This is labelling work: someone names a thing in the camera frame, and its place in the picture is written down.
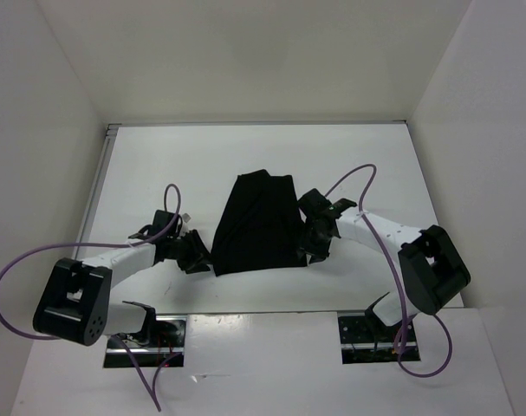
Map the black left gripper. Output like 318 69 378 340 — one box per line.
166 229 218 274

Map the black skirt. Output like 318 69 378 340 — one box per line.
211 170 307 276

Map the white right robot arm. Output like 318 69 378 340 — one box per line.
301 205 471 341

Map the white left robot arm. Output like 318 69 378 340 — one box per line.
32 230 211 347

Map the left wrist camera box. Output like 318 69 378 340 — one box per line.
147 210 190 237

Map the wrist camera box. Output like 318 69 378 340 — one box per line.
298 188 332 218
147 210 190 237

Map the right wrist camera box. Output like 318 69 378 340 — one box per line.
298 188 332 218

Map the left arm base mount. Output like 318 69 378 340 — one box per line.
103 315 187 369

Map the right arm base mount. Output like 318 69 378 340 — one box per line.
337 312 401 365

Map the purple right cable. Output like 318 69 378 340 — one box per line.
325 163 453 377

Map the purple cable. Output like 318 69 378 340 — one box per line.
0 184 182 412
325 163 453 377

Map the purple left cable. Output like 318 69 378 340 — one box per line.
0 184 182 412

